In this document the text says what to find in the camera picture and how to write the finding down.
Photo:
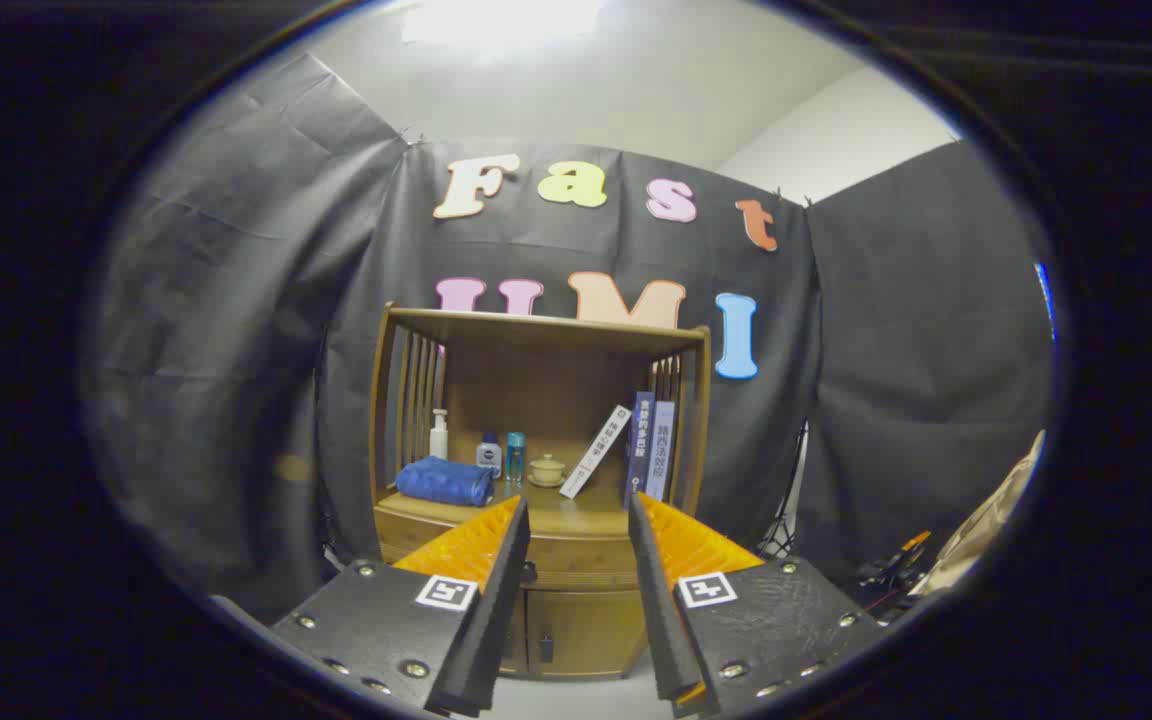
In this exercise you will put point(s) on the dark blue book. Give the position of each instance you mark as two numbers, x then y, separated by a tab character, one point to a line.
640	450

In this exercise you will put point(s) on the white pump bottle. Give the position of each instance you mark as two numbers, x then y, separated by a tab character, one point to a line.
439	440

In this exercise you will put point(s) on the wooden cabinet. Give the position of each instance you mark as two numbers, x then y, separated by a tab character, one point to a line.
536	380

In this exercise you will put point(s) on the clear blue bottle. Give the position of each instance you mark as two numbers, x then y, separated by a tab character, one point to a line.
516	458

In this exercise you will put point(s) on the wooden countertop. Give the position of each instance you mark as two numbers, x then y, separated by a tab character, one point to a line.
576	510

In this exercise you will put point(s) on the wooden drawer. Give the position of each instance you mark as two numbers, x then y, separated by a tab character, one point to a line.
581	560

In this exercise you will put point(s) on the black light stand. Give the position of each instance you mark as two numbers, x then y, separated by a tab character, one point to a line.
784	520

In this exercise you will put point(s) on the white book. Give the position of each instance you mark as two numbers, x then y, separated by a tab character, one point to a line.
596	450

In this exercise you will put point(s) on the white bottle with blue cap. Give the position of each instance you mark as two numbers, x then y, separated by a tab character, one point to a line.
489	455

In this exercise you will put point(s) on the orange and black device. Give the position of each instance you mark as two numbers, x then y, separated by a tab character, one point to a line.
896	572

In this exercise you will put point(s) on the rolled blue towel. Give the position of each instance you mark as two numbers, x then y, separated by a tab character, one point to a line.
441	482

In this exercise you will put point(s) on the black backdrop cloth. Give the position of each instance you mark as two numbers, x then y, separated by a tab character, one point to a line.
236	350

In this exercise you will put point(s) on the light purple book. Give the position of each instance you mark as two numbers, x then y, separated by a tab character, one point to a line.
660	450

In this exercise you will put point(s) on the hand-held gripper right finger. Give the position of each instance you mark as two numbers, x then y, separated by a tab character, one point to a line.
651	600

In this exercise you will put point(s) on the beige cloth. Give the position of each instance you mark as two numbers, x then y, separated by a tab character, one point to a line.
986	525

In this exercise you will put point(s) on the beige lidded teacup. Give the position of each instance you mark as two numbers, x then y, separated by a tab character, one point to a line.
547	470

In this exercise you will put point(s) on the wooden cabinet door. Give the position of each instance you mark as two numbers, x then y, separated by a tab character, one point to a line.
517	640
586	630

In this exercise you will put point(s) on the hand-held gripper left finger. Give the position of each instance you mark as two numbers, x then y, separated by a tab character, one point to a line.
501	600

